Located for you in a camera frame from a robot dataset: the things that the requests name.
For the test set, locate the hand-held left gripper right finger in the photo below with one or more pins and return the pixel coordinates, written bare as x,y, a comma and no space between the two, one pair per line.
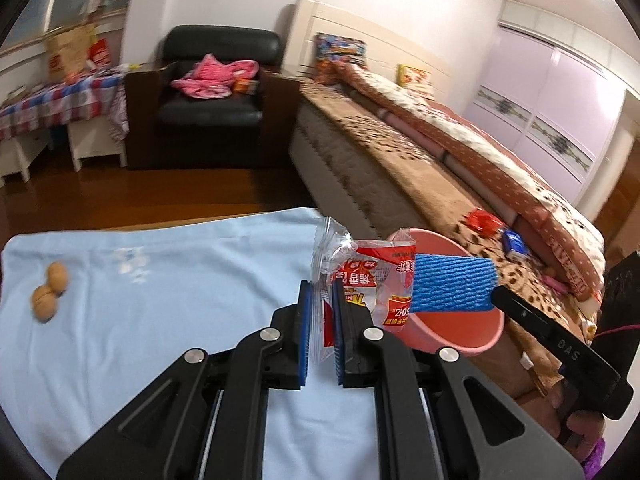
338,335

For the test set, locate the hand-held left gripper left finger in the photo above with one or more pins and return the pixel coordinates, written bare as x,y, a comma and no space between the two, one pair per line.
305,335

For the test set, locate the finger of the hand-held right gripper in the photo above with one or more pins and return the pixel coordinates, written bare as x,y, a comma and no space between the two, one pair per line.
520,310

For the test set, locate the clear red-print snack packet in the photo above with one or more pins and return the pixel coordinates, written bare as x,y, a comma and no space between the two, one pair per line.
370,270

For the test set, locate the pink plastic bucket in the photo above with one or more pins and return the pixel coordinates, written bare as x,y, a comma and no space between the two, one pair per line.
450,330

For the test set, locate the blue foam net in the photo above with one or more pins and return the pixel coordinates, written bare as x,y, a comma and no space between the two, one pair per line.
450,282

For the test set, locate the person's right hand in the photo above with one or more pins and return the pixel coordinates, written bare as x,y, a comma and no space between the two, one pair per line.
587,427

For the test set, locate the small pink object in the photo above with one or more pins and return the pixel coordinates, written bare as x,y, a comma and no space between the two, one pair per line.
556,282

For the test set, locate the blue tissue pack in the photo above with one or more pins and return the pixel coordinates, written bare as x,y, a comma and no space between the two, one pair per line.
515,244

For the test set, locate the purple clothing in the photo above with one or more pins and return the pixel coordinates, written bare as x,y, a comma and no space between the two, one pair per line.
595,460

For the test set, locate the red snack packet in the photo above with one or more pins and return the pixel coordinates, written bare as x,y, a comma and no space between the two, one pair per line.
482,221

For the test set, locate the light blue cloth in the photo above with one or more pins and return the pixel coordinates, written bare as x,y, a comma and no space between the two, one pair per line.
175,285

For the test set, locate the dotted pink-white quilt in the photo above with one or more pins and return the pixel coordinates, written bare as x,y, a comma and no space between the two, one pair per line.
500,160

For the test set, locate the wooden door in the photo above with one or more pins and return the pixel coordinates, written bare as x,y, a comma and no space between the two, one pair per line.
625,185

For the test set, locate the brown floral blanket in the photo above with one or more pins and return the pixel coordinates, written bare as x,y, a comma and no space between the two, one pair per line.
400,160

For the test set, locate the lilac sliding wardrobe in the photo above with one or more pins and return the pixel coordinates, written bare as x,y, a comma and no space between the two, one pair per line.
550,85

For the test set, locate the black leather armchair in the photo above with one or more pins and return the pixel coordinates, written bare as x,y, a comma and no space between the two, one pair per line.
210,110

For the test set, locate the orange box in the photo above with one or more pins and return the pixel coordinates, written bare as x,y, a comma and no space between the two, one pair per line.
245,87

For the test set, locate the yellow floral pillow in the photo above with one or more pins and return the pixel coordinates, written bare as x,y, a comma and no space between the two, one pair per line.
412,76

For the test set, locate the pink clothing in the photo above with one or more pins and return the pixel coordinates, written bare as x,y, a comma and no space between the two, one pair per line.
210,77

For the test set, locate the cartoon print pillow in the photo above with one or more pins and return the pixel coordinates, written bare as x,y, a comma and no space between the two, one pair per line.
340,50

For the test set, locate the white bed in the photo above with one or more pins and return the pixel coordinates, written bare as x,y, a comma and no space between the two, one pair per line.
300,40

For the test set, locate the checkered tablecloth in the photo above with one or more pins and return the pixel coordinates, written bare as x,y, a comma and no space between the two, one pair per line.
50,105

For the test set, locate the red bag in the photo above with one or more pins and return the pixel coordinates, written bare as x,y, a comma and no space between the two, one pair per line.
99,52

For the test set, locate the brown paper bag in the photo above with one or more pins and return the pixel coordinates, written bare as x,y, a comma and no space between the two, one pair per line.
67,55

